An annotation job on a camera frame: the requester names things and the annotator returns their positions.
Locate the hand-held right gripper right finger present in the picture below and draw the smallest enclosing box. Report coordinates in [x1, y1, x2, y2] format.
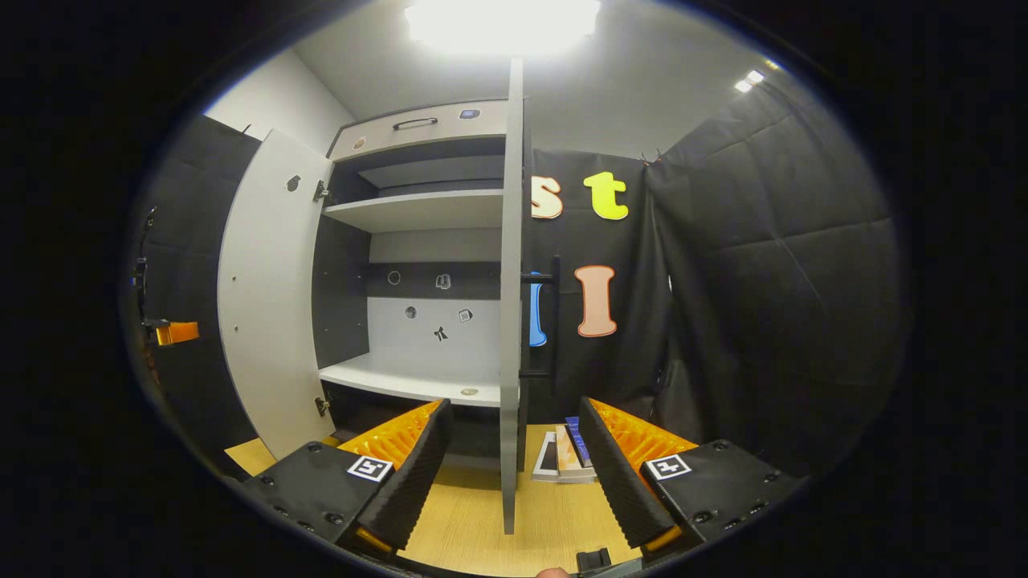
[577, 396, 808, 563]

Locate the beige cabinet door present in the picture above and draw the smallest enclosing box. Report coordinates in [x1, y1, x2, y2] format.
[217, 128, 337, 460]
[500, 58, 531, 535]

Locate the white cabinet shelf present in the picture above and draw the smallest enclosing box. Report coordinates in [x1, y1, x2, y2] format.
[319, 349, 504, 408]
[323, 189, 505, 234]

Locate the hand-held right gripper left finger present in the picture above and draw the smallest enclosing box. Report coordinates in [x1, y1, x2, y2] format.
[241, 399, 455, 559]

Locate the large ceiling light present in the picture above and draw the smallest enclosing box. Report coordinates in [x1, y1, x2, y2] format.
[404, 0, 602, 55]

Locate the beige double-door shoe cabinet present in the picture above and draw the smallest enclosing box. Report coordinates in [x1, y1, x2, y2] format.
[309, 100, 523, 470]

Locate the white booklet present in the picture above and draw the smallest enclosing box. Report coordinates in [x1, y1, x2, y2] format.
[532, 431, 563, 482]

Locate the black door handle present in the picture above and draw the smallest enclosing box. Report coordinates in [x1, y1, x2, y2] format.
[520, 255, 561, 380]

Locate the black backdrop cloth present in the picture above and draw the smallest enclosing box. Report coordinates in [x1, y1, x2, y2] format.
[522, 60, 912, 482]
[120, 112, 266, 474]

